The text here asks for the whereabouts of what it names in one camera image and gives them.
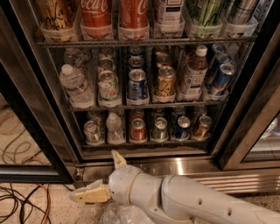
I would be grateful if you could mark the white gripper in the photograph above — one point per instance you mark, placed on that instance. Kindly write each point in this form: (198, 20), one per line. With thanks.
(122, 183)

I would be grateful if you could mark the white green 7up can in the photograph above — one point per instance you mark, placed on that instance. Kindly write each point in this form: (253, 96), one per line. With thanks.
(93, 133)

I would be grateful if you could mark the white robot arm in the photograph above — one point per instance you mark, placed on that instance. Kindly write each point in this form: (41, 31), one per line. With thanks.
(171, 200)

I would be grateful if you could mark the clear water bottle bottom shelf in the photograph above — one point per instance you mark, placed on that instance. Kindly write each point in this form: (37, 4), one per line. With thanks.
(115, 129)

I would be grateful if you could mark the clear water bottle shelf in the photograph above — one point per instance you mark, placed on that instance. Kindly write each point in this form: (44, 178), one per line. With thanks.
(76, 85)
(115, 129)

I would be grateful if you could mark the red soda can bottom shelf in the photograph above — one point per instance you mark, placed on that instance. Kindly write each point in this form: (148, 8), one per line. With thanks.
(137, 132)

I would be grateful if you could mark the green soda can bottom shelf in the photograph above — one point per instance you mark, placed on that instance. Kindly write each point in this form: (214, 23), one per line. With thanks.
(159, 130)

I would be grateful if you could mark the left glass fridge door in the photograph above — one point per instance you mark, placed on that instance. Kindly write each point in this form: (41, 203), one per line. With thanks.
(30, 85)

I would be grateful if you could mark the glass fridge door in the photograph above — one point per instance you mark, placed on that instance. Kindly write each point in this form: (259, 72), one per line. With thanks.
(260, 104)
(30, 85)

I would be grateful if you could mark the clear water bottle middle shelf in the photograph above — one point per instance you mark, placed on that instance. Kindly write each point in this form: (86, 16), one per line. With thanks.
(76, 85)

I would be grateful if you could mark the blue soda can bottom shelf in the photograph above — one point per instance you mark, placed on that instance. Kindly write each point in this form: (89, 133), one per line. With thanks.
(181, 128)

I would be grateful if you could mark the blue pepsi can middle shelf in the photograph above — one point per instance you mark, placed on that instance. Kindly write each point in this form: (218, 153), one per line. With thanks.
(137, 90)

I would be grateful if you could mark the white green can middle shelf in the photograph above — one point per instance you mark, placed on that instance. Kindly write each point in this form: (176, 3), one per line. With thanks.
(108, 90)

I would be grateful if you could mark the orange LaCroix can middle shelf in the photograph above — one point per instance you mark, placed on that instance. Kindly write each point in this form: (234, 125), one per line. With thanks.
(164, 85)

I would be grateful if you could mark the orange soda can bottom shelf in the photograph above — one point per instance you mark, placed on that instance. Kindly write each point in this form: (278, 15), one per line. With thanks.
(201, 130)

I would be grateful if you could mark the steel fridge base grille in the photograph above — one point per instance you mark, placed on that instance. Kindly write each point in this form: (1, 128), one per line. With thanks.
(244, 176)

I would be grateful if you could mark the right glass fridge door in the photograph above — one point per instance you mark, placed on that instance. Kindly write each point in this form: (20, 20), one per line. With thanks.
(260, 104)

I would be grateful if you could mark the red coca-cola can right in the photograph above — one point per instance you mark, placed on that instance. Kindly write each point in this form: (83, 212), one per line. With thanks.
(133, 20)

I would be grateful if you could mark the red coca-cola can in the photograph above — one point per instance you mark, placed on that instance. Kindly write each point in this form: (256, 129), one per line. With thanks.
(96, 16)
(133, 20)

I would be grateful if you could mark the blue red bull can front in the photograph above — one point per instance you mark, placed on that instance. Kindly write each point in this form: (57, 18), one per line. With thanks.
(223, 77)

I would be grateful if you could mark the blue red bull can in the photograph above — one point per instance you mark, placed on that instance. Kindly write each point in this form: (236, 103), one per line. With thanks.
(219, 59)
(223, 77)

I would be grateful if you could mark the red coca-cola can left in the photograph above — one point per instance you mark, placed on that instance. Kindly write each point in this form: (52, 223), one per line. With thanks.
(96, 16)

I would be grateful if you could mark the blue red bull can middle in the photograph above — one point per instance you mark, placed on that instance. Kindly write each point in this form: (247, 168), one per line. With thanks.
(219, 59)

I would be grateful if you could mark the yellow LaCroix can top shelf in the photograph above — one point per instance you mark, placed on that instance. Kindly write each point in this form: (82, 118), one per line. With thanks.
(58, 17)

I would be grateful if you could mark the white label bottle top shelf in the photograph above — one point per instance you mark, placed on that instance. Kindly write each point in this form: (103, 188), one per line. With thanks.
(168, 19)

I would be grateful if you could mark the green striped can top shelf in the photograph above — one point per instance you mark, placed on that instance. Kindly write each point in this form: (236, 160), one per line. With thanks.
(204, 18)

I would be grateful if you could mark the silver can top shelf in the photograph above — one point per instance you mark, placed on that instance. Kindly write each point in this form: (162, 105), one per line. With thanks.
(237, 14)

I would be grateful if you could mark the clear plastic bag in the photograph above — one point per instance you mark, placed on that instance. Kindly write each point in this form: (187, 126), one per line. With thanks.
(115, 213)

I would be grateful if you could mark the brown tea bottle white cap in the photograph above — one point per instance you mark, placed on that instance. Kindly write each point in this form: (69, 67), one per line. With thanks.
(193, 74)

